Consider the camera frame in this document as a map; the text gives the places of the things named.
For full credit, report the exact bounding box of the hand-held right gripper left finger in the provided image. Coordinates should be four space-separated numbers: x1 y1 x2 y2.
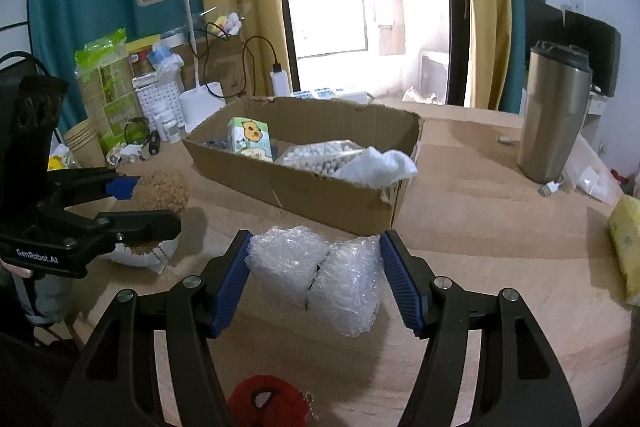
52 229 253 427

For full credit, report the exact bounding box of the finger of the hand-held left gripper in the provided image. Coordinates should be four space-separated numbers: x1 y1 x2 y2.
64 208 183 259
47 167 142 208

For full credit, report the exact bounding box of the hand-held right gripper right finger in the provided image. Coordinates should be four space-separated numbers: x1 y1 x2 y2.
379 229 583 427

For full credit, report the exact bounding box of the brown fuzzy plush toy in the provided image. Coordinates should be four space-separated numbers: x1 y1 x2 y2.
131 170 192 258

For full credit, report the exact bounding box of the clear bubble wrap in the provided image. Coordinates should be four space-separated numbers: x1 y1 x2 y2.
245 226 385 338

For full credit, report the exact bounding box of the cardboard box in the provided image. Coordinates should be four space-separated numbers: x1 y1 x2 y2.
181 96 425 238

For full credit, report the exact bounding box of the small cartoon carton box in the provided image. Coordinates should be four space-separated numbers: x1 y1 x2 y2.
227 117 274 162

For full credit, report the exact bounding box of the bag of white beads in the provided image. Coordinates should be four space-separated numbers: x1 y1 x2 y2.
275 139 368 178

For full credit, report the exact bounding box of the stack of brown paper cups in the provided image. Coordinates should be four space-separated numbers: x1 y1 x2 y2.
64 119 108 168

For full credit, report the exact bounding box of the small green bottle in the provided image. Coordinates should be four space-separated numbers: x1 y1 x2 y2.
124 117 151 146

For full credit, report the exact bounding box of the white plastic basket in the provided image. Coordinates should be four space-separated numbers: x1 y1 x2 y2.
132 72 182 128

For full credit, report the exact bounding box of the green pack of paper cups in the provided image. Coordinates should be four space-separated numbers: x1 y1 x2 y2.
75 28 141 155

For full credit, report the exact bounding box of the white desk lamp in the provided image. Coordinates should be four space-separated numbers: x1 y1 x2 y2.
135 0 240 132

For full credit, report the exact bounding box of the brown jar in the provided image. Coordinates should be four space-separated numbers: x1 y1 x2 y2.
131 49 153 80

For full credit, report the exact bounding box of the red spider plush toy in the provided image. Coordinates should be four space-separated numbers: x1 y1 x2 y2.
227 374 308 427

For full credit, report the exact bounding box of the brown paper bag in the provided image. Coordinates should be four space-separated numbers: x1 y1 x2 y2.
175 7 251 100

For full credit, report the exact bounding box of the white charger plug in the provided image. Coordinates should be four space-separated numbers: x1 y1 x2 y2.
270 63 289 98

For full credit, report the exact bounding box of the small yellow white toy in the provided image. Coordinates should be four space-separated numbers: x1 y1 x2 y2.
215 13 243 35

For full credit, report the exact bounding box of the white power strip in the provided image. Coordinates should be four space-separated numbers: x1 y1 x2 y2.
290 88 373 105

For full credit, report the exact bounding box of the white balcony appliance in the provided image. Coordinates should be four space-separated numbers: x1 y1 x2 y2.
419 49 451 100

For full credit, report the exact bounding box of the clear plastic bag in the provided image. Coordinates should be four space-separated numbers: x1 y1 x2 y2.
562 134 626 206

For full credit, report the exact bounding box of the stainless steel tumbler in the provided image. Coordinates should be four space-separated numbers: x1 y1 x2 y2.
516 39 593 185

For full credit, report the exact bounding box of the yellow tissue pack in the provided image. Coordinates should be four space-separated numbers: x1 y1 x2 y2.
607 196 640 308

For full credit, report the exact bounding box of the black computer monitor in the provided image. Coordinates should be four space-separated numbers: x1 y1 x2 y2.
562 9 622 98

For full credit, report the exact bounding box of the black charger cable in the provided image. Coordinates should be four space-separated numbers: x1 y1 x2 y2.
192 19 281 100

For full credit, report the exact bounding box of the black door frame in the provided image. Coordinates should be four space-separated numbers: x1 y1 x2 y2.
437 0 471 108

